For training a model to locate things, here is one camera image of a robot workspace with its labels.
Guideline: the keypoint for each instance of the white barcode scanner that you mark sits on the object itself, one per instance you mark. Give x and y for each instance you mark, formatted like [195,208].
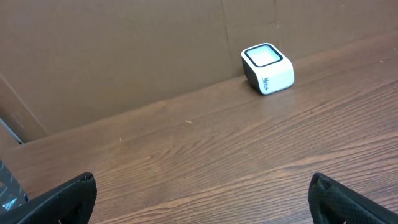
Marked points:
[267,69]

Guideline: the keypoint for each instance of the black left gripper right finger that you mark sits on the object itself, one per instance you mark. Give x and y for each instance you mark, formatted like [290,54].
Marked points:
[332,202]

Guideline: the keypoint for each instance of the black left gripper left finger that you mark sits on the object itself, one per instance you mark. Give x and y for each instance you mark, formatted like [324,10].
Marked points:
[71,202]

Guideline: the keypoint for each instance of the dark grey plastic basket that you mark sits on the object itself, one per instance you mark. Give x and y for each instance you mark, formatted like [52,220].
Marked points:
[12,194]

